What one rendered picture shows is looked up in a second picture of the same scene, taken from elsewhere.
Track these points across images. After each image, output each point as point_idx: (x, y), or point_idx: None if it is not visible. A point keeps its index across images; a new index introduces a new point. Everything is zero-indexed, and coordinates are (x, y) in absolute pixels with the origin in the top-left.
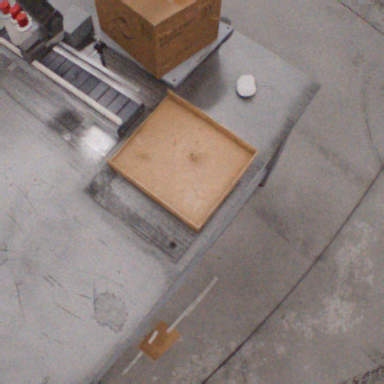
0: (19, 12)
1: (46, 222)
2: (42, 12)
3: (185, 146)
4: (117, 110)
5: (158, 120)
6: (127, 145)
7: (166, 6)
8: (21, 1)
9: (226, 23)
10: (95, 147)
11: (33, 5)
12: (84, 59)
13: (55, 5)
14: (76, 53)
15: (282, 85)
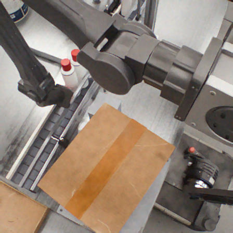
0: (75, 58)
1: None
2: (23, 76)
3: (8, 230)
4: (23, 173)
5: (27, 205)
6: (7, 187)
7: (64, 190)
8: (4, 50)
9: (208, 228)
10: (6, 165)
11: (16, 64)
12: (49, 133)
13: (137, 87)
14: (55, 125)
15: None
